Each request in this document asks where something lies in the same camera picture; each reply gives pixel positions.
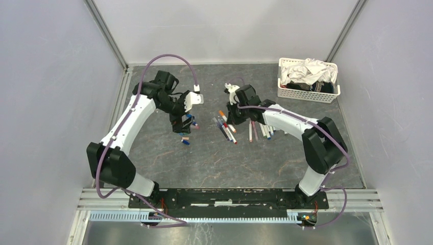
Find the orange capped marker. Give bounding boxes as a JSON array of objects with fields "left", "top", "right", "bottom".
[{"left": 219, "top": 110, "right": 228, "bottom": 122}]

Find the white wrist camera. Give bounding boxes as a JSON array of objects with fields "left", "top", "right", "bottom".
[
  {"left": 224, "top": 83, "right": 240, "bottom": 105},
  {"left": 184, "top": 85, "right": 204, "bottom": 112}
]

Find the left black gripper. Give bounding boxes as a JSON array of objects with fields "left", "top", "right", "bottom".
[{"left": 158, "top": 91, "right": 195, "bottom": 134}]

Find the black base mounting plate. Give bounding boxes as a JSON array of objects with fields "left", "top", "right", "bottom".
[{"left": 146, "top": 188, "right": 329, "bottom": 218}]

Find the pink thin pen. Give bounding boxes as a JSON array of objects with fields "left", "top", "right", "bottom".
[{"left": 252, "top": 121, "right": 258, "bottom": 141}]

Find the dark blue capped marker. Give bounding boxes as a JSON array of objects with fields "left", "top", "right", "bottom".
[{"left": 218, "top": 119, "right": 234, "bottom": 142}]

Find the aluminium frame rail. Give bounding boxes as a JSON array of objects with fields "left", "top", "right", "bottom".
[{"left": 77, "top": 188, "right": 383, "bottom": 213}]

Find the white cable duct strip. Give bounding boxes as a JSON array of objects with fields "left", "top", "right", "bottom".
[{"left": 89, "top": 211, "right": 301, "bottom": 224}]

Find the beige capped marker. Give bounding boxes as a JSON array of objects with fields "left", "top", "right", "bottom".
[{"left": 248, "top": 121, "right": 253, "bottom": 142}]

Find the white plastic basket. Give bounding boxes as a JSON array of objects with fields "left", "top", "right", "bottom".
[{"left": 277, "top": 71, "right": 341, "bottom": 103}]

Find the white cloth in basket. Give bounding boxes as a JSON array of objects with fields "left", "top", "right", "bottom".
[{"left": 279, "top": 58, "right": 338, "bottom": 86}]

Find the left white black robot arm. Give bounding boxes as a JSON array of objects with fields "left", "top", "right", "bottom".
[{"left": 86, "top": 70, "right": 203, "bottom": 208}]

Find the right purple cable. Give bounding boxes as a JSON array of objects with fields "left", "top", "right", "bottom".
[{"left": 226, "top": 77, "right": 351, "bottom": 229}]

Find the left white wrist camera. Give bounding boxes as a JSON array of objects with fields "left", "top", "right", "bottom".
[{"left": 184, "top": 85, "right": 204, "bottom": 112}]

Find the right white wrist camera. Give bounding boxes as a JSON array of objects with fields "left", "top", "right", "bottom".
[{"left": 224, "top": 83, "right": 240, "bottom": 105}]

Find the large blue white marker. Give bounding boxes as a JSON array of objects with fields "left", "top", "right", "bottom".
[{"left": 263, "top": 125, "right": 271, "bottom": 140}]

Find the black cloth in basket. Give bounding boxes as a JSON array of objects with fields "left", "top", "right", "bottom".
[{"left": 284, "top": 82, "right": 334, "bottom": 93}]

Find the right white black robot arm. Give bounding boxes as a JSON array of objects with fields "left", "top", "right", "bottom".
[{"left": 224, "top": 83, "right": 350, "bottom": 208}]

